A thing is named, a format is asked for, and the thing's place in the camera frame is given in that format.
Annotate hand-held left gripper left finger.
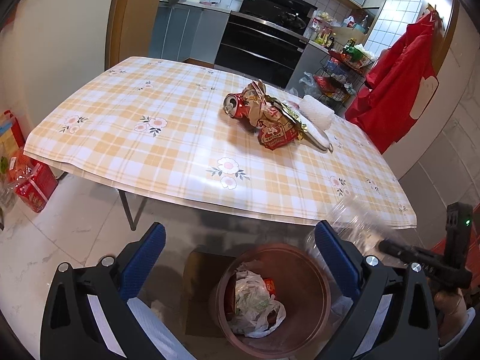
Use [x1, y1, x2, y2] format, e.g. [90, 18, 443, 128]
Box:
[40, 222, 167, 360]

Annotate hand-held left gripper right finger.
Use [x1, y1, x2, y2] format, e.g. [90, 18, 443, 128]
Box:
[315, 220, 440, 360]

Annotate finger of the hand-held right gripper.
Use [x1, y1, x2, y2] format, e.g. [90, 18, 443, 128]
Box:
[378, 238, 448, 271]

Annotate clear plastic bottle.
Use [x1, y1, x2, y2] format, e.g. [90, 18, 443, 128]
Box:
[304, 195, 399, 268]

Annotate brown round bin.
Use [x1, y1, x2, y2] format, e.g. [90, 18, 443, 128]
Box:
[215, 243, 333, 360]

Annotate white plastic bag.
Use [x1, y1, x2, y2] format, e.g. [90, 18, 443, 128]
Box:
[226, 269, 286, 339]

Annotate white packet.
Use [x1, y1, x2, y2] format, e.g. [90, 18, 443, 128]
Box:
[299, 119, 336, 154]

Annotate red snack packet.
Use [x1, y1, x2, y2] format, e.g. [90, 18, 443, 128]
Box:
[256, 119, 299, 151]

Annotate white foam tray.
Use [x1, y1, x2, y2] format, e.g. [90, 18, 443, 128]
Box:
[300, 94, 336, 130]

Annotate gold foil packet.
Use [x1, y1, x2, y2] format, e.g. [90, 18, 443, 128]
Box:
[277, 98, 313, 136]

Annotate brown paper wrapper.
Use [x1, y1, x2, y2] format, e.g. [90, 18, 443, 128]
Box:
[241, 79, 286, 129]

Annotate red crushed drink can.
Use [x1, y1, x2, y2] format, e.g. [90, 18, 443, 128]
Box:
[223, 92, 251, 119]

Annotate person's right hand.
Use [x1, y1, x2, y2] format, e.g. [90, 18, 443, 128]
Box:
[433, 290, 468, 346]

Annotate red plastic crate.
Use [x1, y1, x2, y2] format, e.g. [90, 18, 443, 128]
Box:
[427, 229, 480, 271]

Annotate black metal table leg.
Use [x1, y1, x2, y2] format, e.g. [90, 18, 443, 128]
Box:
[117, 188, 149, 232]

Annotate brown cardboard sheet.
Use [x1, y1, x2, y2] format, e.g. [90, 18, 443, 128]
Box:
[183, 248, 234, 337]

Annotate person's left leg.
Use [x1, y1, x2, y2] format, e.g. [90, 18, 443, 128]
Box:
[85, 292, 196, 360]

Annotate table with yellow plaid cloth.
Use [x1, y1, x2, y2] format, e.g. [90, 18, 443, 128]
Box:
[23, 56, 418, 230]

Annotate red carton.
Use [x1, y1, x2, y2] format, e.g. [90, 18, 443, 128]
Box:
[14, 157, 59, 213]

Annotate red apron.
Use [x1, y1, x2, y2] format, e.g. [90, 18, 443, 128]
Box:
[344, 8, 440, 155]

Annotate pile of food packets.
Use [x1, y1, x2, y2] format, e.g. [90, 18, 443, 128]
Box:
[0, 110, 28, 211]

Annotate clear plastic bags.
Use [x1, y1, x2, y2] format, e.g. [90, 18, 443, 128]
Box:
[286, 70, 324, 101]

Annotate black built-in oven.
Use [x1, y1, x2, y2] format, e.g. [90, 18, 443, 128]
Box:
[214, 10, 311, 88]

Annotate grey lower kitchen cabinets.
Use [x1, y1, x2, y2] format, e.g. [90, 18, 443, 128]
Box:
[148, 1, 232, 69]

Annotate row of condiment bottles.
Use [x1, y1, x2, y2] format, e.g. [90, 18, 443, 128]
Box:
[308, 16, 339, 48]

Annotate cream refrigerator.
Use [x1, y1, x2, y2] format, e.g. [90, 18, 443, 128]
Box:
[2, 0, 118, 151]

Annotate black wok with lid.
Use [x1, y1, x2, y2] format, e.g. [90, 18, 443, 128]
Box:
[277, 10, 307, 31]

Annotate black range hood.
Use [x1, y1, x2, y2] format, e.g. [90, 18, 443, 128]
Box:
[239, 0, 318, 22]

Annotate black wire rack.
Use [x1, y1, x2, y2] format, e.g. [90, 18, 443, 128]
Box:
[312, 46, 378, 116]

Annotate wooden door frame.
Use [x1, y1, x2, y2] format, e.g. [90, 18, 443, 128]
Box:
[106, 0, 170, 73]

